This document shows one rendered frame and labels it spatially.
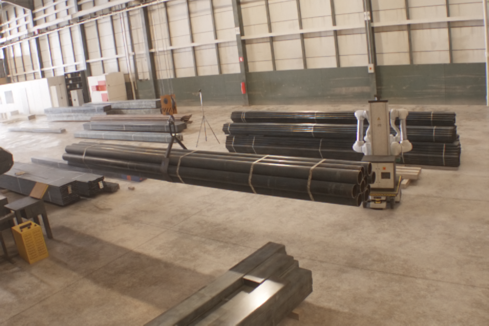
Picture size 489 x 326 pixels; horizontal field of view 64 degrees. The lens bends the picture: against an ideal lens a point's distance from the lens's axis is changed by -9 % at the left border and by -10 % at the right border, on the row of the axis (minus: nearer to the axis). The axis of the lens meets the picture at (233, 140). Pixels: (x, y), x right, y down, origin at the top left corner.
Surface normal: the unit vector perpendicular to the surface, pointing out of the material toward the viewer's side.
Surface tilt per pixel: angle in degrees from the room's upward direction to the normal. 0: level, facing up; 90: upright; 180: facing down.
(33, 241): 90
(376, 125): 90
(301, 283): 90
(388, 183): 90
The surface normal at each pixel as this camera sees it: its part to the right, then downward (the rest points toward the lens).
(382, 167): -0.43, 0.26
